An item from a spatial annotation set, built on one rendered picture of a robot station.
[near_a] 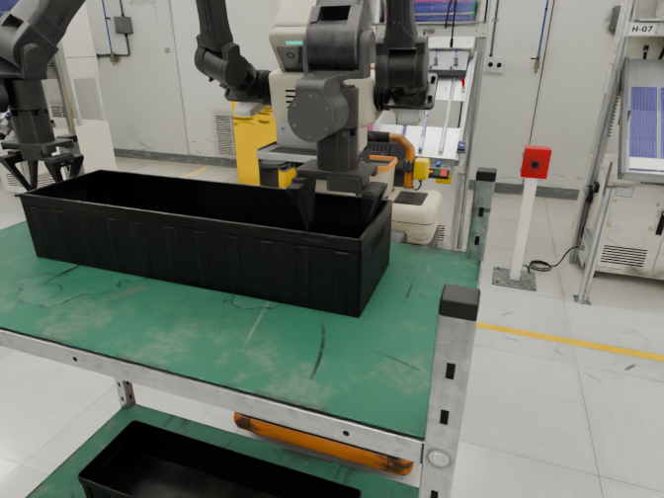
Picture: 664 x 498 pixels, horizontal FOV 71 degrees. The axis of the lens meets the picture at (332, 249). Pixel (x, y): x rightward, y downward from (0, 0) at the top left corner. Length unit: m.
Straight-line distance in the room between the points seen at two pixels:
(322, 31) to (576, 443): 1.67
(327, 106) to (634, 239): 2.66
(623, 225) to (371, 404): 2.64
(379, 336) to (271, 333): 0.14
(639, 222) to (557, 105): 1.74
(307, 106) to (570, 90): 4.02
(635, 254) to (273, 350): 2.73
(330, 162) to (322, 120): 0.10
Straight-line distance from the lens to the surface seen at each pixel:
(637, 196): 3.00
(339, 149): 0.62
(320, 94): 0.54
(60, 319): 0.71
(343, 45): 0.60
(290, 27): 1.14
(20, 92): 0.95
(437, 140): 2.64
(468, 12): 2.96
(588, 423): 2.06
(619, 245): 3.08
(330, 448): 1.61
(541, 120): 4.50
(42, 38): 0.93
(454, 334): 0.39
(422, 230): 1.48
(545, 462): 1.85
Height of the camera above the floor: 1.28
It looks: 24 degrees down
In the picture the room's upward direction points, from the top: straight up
